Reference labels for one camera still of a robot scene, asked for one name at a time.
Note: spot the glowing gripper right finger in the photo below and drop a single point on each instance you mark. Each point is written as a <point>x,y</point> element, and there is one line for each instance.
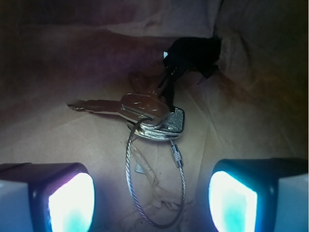
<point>260,195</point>

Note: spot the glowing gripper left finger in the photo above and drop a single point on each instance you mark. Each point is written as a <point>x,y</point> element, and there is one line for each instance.
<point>46,197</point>

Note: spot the silver keys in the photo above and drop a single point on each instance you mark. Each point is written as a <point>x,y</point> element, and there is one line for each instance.
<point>151,115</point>

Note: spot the brown paper bag bin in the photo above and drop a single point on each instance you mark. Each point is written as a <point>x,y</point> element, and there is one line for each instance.
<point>55,51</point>

